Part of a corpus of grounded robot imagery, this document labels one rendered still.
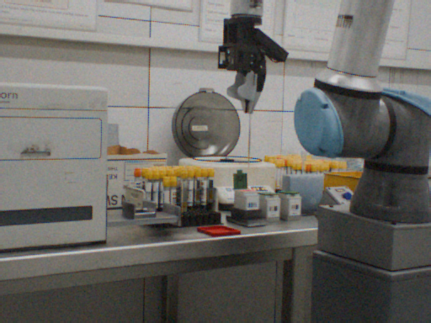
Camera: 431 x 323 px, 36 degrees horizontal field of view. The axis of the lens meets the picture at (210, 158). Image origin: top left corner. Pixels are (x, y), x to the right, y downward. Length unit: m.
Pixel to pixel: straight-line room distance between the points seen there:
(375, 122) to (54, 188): 0.58
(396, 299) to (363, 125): 0.30
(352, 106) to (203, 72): 1.06
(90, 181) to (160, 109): 0.81
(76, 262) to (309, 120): 0.49
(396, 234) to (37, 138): 0.65
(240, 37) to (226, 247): 0.46
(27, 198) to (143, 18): 0.94
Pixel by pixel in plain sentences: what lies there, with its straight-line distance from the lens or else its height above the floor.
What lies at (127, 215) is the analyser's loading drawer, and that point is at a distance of 1.35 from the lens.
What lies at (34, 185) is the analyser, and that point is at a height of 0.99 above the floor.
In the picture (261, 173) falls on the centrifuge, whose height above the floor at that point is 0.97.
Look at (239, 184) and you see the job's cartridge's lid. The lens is 1.55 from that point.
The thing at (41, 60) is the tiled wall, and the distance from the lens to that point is 1.89.
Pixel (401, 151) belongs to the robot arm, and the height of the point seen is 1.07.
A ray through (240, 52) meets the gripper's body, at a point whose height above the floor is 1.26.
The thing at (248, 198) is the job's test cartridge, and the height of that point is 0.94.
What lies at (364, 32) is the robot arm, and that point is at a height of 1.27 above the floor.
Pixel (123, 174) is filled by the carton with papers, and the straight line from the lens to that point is 1.61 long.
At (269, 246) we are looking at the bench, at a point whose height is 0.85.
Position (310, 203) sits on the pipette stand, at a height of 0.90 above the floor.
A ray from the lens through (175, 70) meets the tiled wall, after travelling 2.06.
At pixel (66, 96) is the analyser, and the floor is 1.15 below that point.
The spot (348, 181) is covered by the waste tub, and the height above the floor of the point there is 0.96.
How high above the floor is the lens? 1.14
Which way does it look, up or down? 5 degrees down
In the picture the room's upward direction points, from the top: 2 degrees clockwise
